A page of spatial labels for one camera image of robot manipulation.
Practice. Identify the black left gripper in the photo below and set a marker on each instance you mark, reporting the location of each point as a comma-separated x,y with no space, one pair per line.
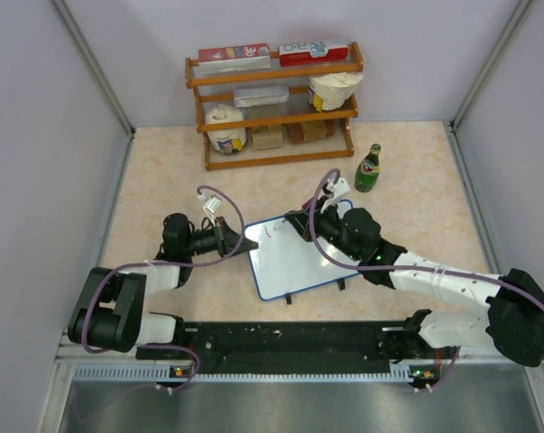
226,242

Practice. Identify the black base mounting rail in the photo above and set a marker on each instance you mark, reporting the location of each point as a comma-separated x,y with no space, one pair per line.
331,347

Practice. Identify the red white wrap box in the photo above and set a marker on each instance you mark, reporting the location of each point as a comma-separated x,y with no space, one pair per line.
312,52

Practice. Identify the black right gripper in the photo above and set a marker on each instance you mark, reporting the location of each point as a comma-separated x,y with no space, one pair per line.
301,219

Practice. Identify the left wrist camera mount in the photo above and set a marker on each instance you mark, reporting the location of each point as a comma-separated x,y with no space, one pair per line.
210,204

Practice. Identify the brown brick-pattern box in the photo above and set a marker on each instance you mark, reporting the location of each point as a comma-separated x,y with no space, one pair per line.
310,131

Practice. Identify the magenta capped whiteboard marker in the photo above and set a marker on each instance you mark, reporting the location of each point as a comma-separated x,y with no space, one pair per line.
306,204

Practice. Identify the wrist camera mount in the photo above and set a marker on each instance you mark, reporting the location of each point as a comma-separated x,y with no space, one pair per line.
210,204
334,191

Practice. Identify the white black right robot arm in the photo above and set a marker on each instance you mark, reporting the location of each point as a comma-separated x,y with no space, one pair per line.
502,312

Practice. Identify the white flour bag left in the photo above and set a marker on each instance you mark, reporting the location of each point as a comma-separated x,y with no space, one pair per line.
226,140

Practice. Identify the orange wooden shelf rack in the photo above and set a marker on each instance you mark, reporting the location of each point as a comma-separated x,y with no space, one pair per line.
212,90

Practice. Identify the green glass Perrier bottle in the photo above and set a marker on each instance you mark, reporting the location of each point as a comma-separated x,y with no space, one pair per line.
368,170

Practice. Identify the red foil roll box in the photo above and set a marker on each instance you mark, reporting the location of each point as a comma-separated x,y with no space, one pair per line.
234,58

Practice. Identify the white flour bag right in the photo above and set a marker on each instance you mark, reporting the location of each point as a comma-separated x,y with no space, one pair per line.
330,91

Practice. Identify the blue framed whiteboard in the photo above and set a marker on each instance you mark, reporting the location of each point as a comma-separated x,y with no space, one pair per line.
284,264

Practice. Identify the white flour bag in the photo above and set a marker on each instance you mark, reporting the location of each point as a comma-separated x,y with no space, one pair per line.
226,140
330,91

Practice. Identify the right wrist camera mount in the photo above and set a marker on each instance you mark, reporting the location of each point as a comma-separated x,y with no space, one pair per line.
334,191

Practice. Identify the clear plastic container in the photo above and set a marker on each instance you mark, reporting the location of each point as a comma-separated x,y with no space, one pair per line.
260,102

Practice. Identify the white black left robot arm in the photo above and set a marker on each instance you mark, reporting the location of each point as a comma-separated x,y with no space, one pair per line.
109,314

